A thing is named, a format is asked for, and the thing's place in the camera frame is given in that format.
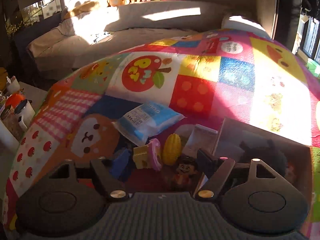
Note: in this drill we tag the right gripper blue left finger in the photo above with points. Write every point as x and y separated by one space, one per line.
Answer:
120 168

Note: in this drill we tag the grey sofa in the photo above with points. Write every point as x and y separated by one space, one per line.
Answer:
90 36

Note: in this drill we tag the white mug on side table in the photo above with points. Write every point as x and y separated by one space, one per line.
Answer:
24 113

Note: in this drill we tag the yellow toy corn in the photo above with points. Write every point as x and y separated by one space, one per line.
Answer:
171 149

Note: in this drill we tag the colourful cartoon play mat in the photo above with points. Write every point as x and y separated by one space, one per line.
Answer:
60 186

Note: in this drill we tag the red cartoon boy figurine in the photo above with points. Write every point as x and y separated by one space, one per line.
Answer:
186 169

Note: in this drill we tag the open cardboard box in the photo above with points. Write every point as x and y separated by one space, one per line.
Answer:
242 143

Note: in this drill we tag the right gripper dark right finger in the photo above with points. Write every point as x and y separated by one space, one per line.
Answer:
207 163

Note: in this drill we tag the blue wet wipes pack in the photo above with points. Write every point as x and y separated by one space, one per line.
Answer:
145 121

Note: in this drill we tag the green bucket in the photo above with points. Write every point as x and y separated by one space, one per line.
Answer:
313 67

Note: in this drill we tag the yellow pink toy cake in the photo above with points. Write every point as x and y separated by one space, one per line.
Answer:
148 156

